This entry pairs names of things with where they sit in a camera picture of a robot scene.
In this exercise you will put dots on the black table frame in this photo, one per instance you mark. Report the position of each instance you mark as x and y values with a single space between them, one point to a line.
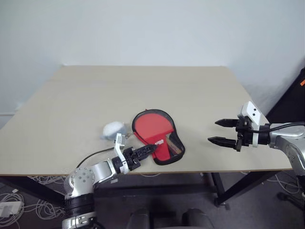
209 186

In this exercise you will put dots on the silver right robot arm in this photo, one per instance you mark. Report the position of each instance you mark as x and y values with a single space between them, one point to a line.
283 139

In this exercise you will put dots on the red table tennis paddle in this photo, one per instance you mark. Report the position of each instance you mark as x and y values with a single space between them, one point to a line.
152 126

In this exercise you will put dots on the white fluffy ball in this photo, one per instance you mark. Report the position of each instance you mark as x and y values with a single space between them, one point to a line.
113 130

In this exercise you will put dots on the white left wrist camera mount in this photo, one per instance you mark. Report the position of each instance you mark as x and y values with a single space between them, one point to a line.
118 146

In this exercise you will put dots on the black panel with orange tag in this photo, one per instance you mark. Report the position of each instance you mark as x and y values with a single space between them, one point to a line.
290 102

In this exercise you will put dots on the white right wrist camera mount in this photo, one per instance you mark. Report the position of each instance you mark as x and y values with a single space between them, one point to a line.
252 112

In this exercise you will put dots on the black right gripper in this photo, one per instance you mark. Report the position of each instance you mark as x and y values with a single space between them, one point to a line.
245 137

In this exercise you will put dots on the white power strip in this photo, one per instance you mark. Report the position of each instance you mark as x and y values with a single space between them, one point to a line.
9 208

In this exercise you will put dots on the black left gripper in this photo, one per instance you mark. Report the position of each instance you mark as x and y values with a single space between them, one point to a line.
131 159

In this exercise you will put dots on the dark rounded shape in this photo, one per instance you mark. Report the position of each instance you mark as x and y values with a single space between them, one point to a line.
197 219
139 219

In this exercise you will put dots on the black paddle case red lining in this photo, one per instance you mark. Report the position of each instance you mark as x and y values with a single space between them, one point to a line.
177 156

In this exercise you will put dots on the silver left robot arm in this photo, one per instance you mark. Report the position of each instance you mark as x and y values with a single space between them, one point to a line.
100 170

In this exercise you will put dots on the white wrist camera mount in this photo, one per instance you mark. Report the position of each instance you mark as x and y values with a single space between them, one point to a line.
118 146
252 112

